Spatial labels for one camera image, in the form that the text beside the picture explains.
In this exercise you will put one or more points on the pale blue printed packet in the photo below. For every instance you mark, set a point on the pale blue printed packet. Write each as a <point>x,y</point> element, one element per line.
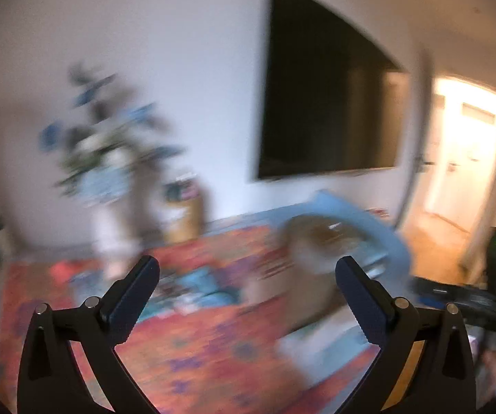
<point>316,345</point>

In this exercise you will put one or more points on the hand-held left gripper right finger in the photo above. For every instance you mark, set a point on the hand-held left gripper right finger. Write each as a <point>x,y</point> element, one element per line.
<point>360,297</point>

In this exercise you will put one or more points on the floral orange tablecloth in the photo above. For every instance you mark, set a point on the floral orange tablecloth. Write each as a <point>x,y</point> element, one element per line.
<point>213,353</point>

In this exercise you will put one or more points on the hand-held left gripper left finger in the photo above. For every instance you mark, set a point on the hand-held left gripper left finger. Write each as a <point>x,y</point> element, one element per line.
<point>144,284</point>

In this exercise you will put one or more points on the storage box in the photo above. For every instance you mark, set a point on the storage box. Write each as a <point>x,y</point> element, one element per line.
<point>312,276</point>

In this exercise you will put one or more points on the white ribbed vase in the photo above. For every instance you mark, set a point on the white ribbed vase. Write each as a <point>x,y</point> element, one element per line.
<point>114,224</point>

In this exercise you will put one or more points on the blue artificial flowers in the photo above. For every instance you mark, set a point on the blue artificial flowers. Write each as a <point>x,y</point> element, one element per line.
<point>101,138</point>

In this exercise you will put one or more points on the black wall television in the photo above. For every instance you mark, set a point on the black wall television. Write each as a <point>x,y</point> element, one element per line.
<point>325,95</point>

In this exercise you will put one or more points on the bamboo pen holder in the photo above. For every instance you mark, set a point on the bamboo pen holder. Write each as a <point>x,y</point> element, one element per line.
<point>183,220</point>

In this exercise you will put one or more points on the blue cloth bag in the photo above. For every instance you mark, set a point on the blue cloth bag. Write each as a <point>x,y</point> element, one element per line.
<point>200,284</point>

